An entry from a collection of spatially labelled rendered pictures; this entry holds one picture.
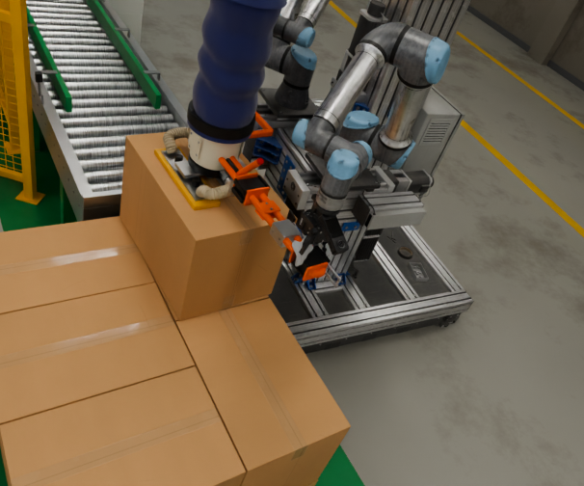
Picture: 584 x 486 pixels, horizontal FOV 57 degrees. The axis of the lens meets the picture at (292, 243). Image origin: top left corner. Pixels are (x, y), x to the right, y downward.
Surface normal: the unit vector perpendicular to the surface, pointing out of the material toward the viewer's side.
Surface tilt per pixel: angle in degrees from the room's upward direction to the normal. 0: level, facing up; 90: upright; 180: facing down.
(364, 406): 0
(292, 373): 0
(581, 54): 90
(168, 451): 0
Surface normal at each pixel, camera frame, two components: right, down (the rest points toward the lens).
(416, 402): 0.25, -0.73
